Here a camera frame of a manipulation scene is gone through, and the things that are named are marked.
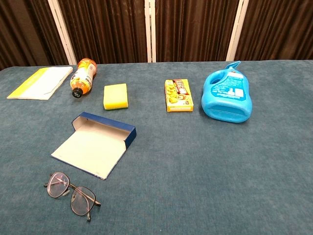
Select blue glasses case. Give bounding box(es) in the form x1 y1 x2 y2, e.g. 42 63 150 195
50 112 137 181

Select metal frame eyeglasses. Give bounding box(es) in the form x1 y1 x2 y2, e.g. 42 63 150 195
44 171 102 222

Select yellow snack box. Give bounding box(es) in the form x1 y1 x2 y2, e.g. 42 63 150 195
164 78 194 113

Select yellow sponge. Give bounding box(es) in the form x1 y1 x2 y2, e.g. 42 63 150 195
103 83 129 111

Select teal felt table cover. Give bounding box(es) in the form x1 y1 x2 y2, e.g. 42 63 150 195
0 60 313 235

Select blue detergent pump bottle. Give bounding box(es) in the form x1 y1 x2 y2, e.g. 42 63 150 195
201 61 253 124

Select orange drink bottle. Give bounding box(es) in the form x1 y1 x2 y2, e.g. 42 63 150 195
69 57 98 99

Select dark brown pleated curtain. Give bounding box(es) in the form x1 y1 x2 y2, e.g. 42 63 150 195
234 0 313 62
57 0 149 65
155 0 242 63
0 0 69 71

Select yellow white booklet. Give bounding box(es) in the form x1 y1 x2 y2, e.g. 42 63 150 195
6 66 74 101

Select white partition frame post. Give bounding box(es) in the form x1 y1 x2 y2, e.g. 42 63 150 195
144 0 157 63
47 0 78 66
225 0 250 62

